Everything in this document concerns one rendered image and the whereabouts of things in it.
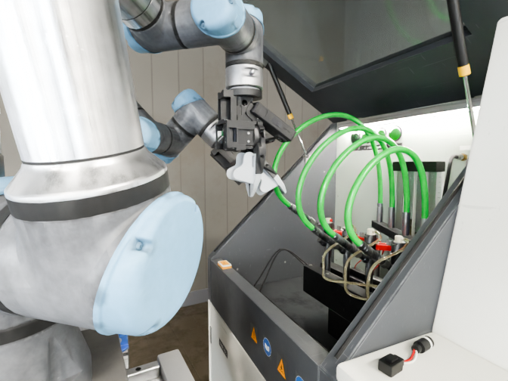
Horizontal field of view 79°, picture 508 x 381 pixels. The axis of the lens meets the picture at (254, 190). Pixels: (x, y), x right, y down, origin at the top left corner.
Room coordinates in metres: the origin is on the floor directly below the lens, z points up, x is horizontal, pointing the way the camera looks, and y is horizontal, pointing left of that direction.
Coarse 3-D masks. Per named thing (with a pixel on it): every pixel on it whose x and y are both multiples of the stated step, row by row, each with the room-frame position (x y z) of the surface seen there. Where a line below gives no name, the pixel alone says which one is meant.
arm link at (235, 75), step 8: (240, 64) 0.59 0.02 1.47; (248, 64) 0.60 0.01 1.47; (232, 72) 0.60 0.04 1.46; (240, 72) 0.59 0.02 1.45; (248, 72) 0.60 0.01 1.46; (256, 72) 0.61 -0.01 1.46; (232, 80) 0.60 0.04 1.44; (240, 80) 0.59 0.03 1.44; (248, 80) 0.60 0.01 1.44; (256, 80) 0.60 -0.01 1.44; (256, 88) 0.61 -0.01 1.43
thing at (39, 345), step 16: (0, 336) 0.26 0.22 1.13; (16, 336) 0.26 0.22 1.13; (32, 336) 0.27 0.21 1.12; (48, 336) 0.29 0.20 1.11; (64, 336) 0.30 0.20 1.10; (80, 336) 0.33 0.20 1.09; (0, 352) 0.26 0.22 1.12; (16, 352) 0.26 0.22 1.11; (32, 352) 0.27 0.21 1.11; (48, 352) 0.28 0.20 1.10; (64, 352) 0.30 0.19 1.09; (80, 352) 0.32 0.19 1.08; (0, 368) 0.25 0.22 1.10; (16, 368) 0.26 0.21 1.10; (32, 368) 0.27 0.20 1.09; (48, 368) 0.28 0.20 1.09; (64, 368) 0.30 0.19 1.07; (80, 368) 0.31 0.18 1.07
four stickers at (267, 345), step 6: (252, 324) 0.72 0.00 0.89; (252, 330) 0.72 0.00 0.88; (252, 336) 0.72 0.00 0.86; (264, 336) 0.66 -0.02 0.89; (264, 342) 0.66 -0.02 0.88; (270, 342) 0.63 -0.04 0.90; (264, 348) 0.66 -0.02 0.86; (270, 348) 0.63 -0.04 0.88; (270, 354) 0.63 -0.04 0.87; (282, 360) 0.59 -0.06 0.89; (282, 366) 0.59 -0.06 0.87; (282, 372) 0.59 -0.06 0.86; (300, 378) 0.53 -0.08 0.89
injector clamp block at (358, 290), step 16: (304, 272) 0.89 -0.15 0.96; (320, 272) 0.83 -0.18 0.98; (336, 272) 0.85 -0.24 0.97; (304, 288) 0.89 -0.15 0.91; (320, 288) 0.82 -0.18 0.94; (336, 288) 0.76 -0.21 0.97; (352, 288) 0.72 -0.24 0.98; (336, 304) 0.75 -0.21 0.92; (352, 304) 0.70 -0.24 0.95; (336, 320) 0.75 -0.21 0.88; (352, 320) 0.70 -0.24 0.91; (336, 336) 0.75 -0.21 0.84
